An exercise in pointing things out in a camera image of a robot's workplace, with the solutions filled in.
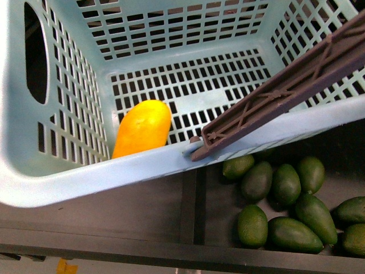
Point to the yellow mango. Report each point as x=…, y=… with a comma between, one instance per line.
x=145, y=127

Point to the brown basket handle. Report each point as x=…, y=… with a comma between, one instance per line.
x=334, y=58

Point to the light blue plastic basket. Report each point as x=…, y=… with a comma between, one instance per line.
x=71, y=70

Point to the green avocado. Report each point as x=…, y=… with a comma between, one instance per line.
x=256, y=183
x=313, y=213
x=286, y=186
x=311, y=172
x=351, y=211
x=252, y=227
x=237, y=167
x=292, y=235
x=353, y=240

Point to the dark wooden produce shelf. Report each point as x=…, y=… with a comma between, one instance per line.
x=186, y=220

